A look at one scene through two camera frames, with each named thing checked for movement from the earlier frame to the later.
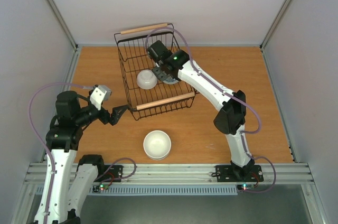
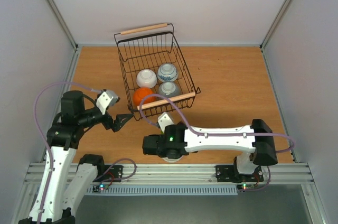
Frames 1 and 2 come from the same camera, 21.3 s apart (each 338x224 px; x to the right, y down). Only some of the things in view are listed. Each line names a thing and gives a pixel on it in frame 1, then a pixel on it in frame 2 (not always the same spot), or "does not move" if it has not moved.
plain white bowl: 146,79 does not move
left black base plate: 110,173 does not move
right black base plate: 225,174 does not move
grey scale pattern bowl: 162,75 -> 169,90
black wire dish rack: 147,96 does not move
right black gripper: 161,71 -> 148,145
